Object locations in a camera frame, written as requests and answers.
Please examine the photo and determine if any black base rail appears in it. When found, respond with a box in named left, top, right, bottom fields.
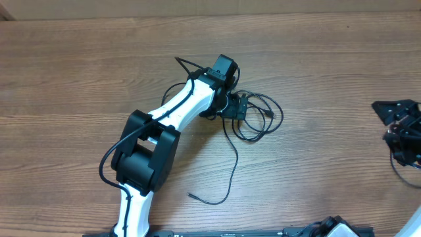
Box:
left=82, top=215, right=376, bottom=237

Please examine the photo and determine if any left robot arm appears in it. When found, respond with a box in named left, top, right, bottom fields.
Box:
left=109, top=55, right=247, bottom=236

